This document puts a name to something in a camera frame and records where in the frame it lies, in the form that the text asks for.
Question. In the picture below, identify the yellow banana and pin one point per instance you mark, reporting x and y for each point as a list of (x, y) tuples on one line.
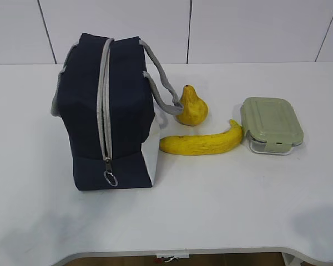
[(203, 144)]

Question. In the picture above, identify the yellow pear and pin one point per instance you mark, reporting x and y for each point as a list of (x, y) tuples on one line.
[(195, 109)]

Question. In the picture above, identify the navy blue lunch bag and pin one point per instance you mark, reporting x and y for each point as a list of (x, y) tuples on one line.
[(106, 95)]

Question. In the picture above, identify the green lidded glass container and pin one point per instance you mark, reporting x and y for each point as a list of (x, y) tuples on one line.
[(270, 125)]

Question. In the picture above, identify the white bracket under table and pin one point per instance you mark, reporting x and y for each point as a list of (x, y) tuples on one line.
[(167, 258)]

